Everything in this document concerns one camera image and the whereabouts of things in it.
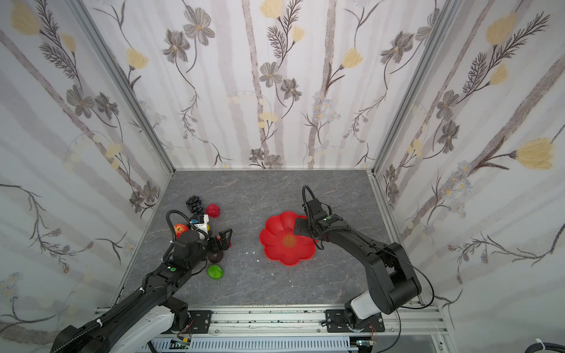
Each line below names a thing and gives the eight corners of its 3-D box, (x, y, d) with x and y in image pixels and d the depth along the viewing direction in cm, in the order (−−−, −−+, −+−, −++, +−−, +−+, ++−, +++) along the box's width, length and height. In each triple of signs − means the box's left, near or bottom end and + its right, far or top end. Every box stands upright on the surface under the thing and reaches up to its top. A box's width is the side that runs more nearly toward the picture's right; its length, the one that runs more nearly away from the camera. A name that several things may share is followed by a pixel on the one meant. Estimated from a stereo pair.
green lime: (208, 279, 85) (205, 276, 82) (211, 268, 88) (208, 264, 85) (221, 279, 85) (219, 276, 82) (224, 268, 88) (221, 264, 85)
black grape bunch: (191, 220, 102) (188, 214, 98) (187, 204, 108) (184, 198, 104) (205, 215, 104) (202, 209, 100) (201, 200, 109) (198, 194, 106)
